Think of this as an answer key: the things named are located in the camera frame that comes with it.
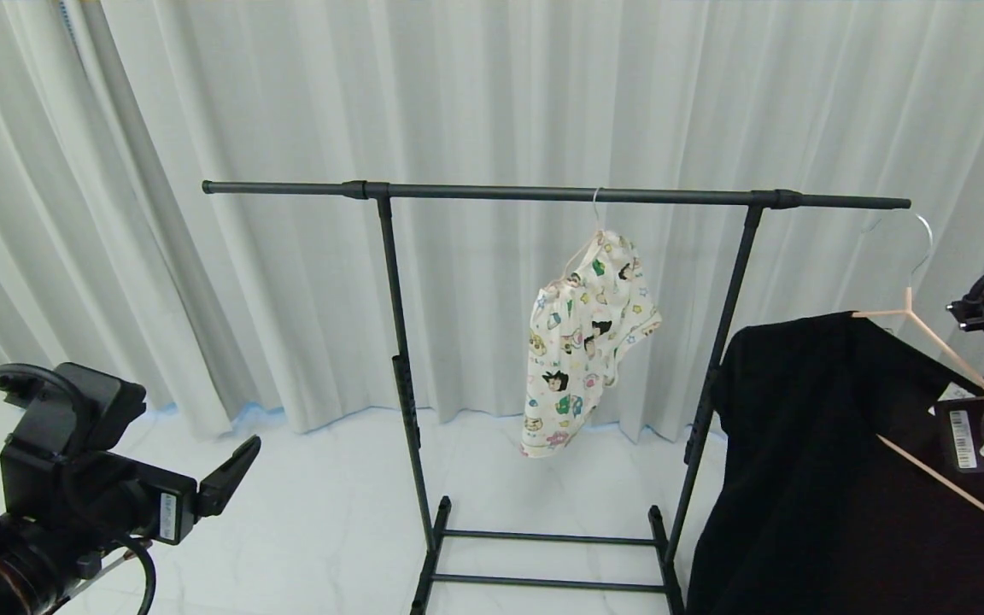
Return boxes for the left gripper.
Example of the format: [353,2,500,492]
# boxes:
[103,435,262,545]

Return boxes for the pink clothes hanger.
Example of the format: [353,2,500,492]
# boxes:
[559,186,607,287]
[851,208,984,519]

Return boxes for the black garment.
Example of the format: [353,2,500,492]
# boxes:
[685,311,984,615]

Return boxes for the cream printed garment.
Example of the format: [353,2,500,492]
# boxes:
[520,229,664,459]

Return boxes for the black clothes rack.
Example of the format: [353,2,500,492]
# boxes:
[202,179,913,615]

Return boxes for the white curtain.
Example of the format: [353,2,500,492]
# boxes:
[0,0,984,445]

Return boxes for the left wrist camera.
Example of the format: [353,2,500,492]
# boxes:
[0,363,149,513]

